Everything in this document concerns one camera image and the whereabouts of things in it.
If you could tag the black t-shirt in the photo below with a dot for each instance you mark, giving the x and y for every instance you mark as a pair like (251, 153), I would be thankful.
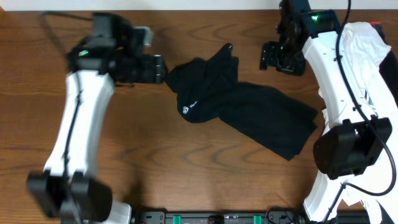
(209, 89)

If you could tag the white clothes pile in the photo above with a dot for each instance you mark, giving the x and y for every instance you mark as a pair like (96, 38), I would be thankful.
(363, 51)

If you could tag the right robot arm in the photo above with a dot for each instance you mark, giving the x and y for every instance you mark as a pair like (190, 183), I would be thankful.
(349, 148)

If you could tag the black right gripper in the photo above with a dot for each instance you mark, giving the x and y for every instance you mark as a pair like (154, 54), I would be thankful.
(269, 58)

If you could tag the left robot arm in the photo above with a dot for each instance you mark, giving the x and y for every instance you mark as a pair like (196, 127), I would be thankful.
(67, 189)

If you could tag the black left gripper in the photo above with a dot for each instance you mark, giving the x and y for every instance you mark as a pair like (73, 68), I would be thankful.
(158, 69)

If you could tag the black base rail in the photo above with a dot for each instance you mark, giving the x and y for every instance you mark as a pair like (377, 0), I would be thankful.
(271, 216)

